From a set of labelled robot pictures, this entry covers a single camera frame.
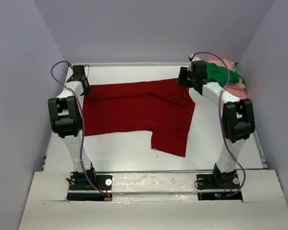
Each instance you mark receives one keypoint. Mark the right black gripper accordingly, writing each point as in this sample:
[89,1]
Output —
[182,78]

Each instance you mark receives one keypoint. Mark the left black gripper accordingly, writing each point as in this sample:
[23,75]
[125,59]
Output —
[87,87]

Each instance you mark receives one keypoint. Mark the dark red t-shirt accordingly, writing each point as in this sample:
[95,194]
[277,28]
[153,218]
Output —
[161,107]

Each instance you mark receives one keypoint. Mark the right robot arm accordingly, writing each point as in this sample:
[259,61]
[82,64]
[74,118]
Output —
[237,124]

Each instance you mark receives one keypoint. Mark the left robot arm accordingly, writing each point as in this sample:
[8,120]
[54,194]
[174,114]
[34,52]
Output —
[67,121]

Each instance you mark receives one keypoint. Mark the green t-shirt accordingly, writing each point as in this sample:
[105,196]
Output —
[220,74]

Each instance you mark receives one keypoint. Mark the pink t-shirt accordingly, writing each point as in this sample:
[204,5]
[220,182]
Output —
[235,89]

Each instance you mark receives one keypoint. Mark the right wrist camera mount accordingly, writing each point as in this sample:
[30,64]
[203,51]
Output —
[193,58]

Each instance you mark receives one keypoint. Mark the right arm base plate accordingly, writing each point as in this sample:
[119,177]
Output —
[212,190]

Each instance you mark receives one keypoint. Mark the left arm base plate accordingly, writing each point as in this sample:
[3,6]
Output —
[81,190]

